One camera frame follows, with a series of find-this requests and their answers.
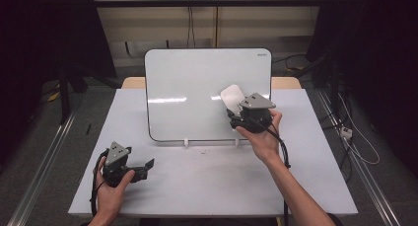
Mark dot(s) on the white whiteboard eraser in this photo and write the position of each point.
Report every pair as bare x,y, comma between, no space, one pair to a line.
231,97

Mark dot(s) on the black pen on floor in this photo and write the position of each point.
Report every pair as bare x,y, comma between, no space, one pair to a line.
88,129

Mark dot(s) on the black curtain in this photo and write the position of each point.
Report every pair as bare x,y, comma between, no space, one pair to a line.
378,55
39,55

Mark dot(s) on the aluminium floor rail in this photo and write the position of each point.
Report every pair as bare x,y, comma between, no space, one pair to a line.
361,166
42,166

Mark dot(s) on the black horizontal bar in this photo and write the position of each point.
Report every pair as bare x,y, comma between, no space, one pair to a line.
197,2

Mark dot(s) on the white whiteboard support clip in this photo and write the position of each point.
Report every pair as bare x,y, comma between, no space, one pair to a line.
237,141
186,142

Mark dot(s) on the person's left hand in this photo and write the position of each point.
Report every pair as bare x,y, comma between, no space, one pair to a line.
110,199

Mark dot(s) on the black metal stand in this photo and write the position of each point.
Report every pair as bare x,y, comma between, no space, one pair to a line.
64,97

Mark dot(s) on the white whiteboard with black frame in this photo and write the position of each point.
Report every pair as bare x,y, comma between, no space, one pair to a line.
184,117

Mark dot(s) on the person's right hand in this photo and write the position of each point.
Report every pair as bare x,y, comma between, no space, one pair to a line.
264,143

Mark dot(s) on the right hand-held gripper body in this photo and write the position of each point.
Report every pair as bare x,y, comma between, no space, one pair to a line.
258,115

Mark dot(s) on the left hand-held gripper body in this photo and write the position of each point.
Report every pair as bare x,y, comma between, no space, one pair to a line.
115,157

